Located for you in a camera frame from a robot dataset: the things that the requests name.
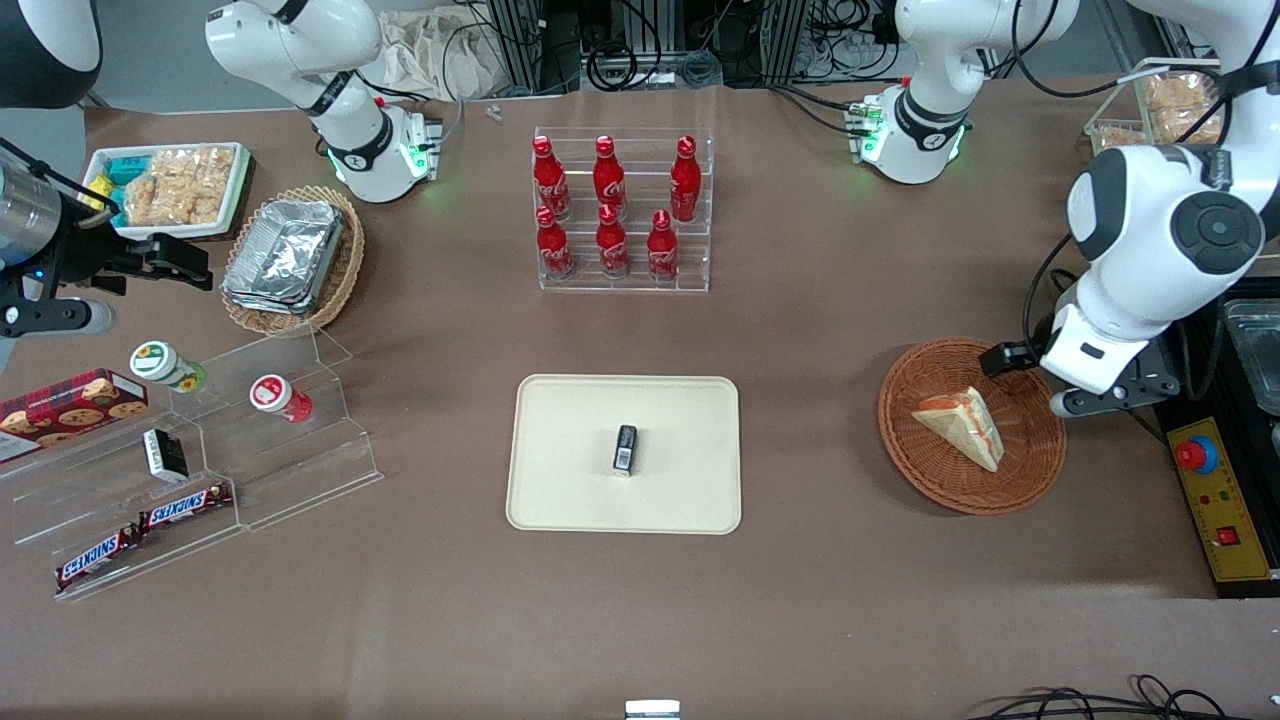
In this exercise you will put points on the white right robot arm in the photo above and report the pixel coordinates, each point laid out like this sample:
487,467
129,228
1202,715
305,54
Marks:
345,135

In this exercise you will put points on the black yellow control box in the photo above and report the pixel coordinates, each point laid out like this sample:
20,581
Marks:
1180,420

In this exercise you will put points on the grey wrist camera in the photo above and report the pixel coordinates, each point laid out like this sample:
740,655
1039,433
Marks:
1110,401
60,318

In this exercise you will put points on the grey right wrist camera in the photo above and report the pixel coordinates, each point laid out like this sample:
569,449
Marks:
60,318

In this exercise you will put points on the yellow snack packet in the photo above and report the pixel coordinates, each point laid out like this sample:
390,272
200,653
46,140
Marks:
98,190

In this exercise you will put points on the clear acrylic bottle rack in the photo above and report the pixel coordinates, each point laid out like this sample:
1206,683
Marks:
690,260

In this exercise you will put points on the red lid cup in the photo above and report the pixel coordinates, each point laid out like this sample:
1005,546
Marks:
275,395

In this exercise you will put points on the black and white small box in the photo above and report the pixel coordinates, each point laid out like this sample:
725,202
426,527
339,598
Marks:
165,455

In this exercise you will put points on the white rectangular snack tray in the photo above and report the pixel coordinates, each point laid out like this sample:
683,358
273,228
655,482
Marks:
235,190

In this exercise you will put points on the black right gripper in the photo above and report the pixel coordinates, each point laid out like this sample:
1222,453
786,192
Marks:
88,256

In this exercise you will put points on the bagged fried snack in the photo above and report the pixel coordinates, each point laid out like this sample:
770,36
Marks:
1175,100
1118,135

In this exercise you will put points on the aluminium foil tray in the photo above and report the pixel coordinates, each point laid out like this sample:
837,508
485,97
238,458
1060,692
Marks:
285,250
262,303

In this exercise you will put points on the red cookie box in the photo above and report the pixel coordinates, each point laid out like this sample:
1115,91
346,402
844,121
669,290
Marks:
70,410

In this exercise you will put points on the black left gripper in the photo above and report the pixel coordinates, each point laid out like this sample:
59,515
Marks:
1008,357

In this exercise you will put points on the cream plastic tray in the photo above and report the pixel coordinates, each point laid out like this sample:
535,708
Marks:
570,470

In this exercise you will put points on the yellow emergency stop box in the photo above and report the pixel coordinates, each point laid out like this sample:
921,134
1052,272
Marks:
1225,510

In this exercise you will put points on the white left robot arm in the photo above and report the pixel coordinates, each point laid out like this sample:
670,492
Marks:
1130,240

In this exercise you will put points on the aluminium frame post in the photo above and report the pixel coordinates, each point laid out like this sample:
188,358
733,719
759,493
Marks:
785,35
515,40

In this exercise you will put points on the teal snack packet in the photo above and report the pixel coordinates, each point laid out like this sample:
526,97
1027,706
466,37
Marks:
125,168

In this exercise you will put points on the snickers chocolate bar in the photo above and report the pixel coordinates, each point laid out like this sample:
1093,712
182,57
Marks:
185,507
95,558

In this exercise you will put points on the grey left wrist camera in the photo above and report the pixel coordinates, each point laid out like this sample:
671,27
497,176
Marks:
1110,401

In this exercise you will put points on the clear acrylic step shelf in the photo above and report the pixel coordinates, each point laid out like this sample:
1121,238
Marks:
290,470

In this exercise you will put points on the beige cloth bag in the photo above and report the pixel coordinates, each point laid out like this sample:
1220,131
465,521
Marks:
430,55

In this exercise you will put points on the steel pan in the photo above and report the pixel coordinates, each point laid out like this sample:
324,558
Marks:
1258,355

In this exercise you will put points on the light oval wicker basket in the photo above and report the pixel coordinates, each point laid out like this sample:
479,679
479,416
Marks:
345,265

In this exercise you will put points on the green lid cup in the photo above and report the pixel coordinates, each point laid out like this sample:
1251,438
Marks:
160,363

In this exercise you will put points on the white and black device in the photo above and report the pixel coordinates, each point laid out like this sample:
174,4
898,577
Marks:
652,710

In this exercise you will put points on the triangular sandwich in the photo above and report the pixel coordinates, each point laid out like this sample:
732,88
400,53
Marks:
965,425

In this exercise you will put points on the brown wicker basket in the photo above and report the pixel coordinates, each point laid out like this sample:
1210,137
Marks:
930,480

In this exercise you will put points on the bagged rice cracker snacks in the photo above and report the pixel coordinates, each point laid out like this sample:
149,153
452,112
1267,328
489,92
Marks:
180,185

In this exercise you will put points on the red cola bottle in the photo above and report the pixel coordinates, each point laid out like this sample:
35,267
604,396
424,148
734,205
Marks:
608,178
685,185
662,250
553,248
549,180
611,245

